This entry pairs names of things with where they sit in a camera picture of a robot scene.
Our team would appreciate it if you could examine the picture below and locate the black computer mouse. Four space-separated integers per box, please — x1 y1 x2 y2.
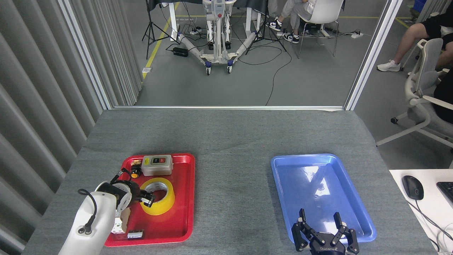
402 175 424 201

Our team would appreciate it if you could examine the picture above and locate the white wheeled stand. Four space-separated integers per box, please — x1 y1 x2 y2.
177 0 259 75

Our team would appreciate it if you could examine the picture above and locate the red plastic tray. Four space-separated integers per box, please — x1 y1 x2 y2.
104 153 196 247

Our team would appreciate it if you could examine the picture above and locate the black keyboard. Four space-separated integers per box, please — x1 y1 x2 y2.
436 182 453 203

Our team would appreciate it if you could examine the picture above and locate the white desk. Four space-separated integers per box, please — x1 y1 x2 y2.
389 169 453 255

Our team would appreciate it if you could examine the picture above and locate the blue plastic tray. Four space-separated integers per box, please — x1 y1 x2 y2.
271 153 377 247

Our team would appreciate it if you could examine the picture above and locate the grey two-button switch box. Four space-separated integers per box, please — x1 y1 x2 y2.
141 155 174 176

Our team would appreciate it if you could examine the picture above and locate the white circuit breaker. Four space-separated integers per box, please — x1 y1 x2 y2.
111 207 131 234

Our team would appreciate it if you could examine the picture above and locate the silver frame rail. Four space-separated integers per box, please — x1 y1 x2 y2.
113 105 345 111

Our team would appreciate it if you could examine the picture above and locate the grey white office chair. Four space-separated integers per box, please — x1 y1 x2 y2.
376 38 453 149

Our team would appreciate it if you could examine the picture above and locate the silver frame post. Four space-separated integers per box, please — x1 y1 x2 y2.
58 0 114 110
343 0 404 111

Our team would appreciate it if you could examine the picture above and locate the black mouse cable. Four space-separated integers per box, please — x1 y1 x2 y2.
411 199 453 253

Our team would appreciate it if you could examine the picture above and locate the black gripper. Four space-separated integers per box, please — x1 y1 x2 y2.
122 182 155 208
291 208 360 255

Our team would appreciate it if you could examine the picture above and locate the black tripod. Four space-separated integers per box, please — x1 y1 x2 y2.
142 0 179 60
245 0 287 55

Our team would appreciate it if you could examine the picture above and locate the long black floor cable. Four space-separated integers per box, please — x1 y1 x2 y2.
238 45 293 106

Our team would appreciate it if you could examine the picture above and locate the black-covered white-legged table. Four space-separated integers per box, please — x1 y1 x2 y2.
147 0 271 41

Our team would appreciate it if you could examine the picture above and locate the yellow tape roll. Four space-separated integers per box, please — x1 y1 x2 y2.
140 177 176 216

